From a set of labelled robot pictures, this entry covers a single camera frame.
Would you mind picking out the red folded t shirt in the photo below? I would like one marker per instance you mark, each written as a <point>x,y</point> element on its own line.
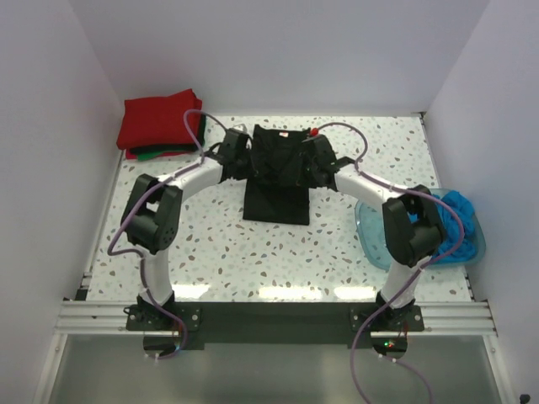
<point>156,121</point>

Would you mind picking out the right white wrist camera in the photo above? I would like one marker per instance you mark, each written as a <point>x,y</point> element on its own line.
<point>313,134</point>

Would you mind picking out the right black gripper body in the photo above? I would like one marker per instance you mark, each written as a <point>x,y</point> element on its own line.
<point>308,170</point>

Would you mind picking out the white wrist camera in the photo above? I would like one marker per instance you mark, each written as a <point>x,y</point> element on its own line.
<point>313,134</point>
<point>241,128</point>

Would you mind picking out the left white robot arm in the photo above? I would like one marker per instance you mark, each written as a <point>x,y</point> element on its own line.
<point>152,214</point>

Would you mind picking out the blue crumpled t shirt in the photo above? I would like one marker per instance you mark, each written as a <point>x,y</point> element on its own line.
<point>456,213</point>

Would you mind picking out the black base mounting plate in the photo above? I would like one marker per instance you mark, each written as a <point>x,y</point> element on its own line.
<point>193,325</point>

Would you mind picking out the aluminium rail frame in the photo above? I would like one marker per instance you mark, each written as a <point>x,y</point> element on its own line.
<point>455,317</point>

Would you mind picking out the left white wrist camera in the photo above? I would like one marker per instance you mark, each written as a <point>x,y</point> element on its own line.
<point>241,128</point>

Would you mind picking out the dark folded t shirt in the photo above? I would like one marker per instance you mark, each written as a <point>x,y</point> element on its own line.
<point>168,148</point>

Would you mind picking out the black t shirt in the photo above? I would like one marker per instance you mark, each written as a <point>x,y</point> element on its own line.
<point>272,193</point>

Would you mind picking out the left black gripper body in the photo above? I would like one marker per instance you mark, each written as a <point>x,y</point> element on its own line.
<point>245,163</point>

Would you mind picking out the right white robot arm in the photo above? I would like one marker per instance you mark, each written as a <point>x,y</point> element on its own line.
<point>413,229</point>

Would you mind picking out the green folded t shirt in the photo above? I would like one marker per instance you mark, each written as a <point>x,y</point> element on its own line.
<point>147,155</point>

